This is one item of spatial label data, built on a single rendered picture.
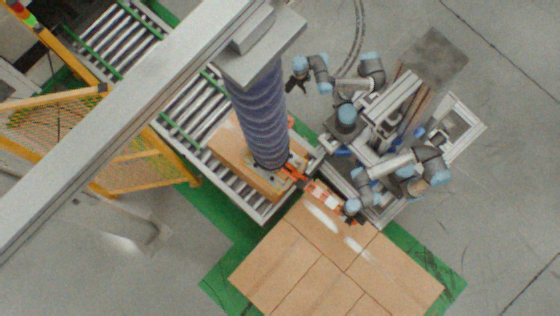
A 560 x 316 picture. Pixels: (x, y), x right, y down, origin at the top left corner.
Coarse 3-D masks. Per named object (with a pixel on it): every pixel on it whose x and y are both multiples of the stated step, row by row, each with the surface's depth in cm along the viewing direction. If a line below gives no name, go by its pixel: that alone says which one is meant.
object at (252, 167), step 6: (252, 156) 330; (240, 162) 329; (252, 162) 328; (246, 168) 328; (252, 168) 327; (258, 174) 326; (270, 174) 326; (276, 174) 326; (264, 180) 325; (270, 180) 325; (276, 180) 325; (282, 180) 325; (270, 186) 324
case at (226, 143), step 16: (224, 128) 356; (240, 128) 355; (208, 144) 353; (224, 144) 353; (240, 144) 352; (224, 160) 362; (240, 160) 349; (240, 176) 379; (288, 176) 345; (272, 192) 342
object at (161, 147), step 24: (48, 96) 243; (72, 96) 243; (96, 96) 252; (0, 120) 260; (72, 120) 276; (0, 144) 282; (144, 168) 384; (168, 168) 395; (96, 192) 415; (120, 192) 433
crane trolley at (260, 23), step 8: (264, 8) 152; (272, 8) 152; (256, 16) 151; (264, 16) 151; (272, 16) 154; (248, 24) 151; (256, 24) 151; (264, 24) 154; (272, 24) 158; (240, 32) 150; (248, 32) 150; (256, 32) 153; (264, 32) 158; (232, 40) 150; (240, 40) 150; (248, 40) 152; (256, 40) 157; (240, 48) 152; (248, 48) 156
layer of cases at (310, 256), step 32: (288, 224) 377; (320, 224) 376; (256, 256) 372; (288, 256) 371; (320, 256) 371; (352, 256) 369; (384, 256) 367; (256, 288) 366; (288, 288) 365; (320, 288) 364; (352, 288) 363; (384, 288) 362; (416, 288) 361
